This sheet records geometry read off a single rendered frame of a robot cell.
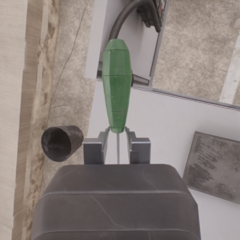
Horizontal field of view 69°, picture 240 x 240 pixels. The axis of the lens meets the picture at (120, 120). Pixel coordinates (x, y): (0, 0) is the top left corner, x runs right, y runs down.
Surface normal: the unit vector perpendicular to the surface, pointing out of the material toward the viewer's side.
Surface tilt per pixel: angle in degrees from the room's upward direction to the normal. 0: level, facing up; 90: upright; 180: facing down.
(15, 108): 0
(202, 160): 0
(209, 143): 0
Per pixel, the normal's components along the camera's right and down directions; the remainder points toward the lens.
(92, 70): -0.31, 0.15
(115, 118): -0.22, 0.40
